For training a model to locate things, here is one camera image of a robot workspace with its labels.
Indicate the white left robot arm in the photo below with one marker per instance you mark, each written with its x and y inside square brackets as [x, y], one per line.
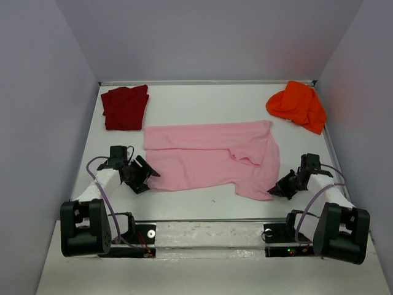
[88, 223]

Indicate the dark red folded t shirt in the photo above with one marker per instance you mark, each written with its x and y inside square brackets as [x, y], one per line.
[124, 108]

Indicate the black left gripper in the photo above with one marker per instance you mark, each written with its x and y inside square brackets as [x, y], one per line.
[140, 175]

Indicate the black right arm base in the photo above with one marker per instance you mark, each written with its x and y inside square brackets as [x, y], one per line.
[279, 238]

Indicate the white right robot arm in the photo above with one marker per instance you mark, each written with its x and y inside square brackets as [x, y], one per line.
[330, 226]

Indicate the pink t shirt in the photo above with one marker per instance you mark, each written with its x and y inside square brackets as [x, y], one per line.
[197, 156]

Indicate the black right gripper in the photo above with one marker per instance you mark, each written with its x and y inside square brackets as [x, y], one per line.
[285, 185]

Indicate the aluminium table front rail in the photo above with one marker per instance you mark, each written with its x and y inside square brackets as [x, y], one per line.
[282, 219]

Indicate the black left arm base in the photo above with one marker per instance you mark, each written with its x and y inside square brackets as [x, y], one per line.
[138, 238]

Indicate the orange t shirt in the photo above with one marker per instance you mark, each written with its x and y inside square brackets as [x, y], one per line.
[300, 104]

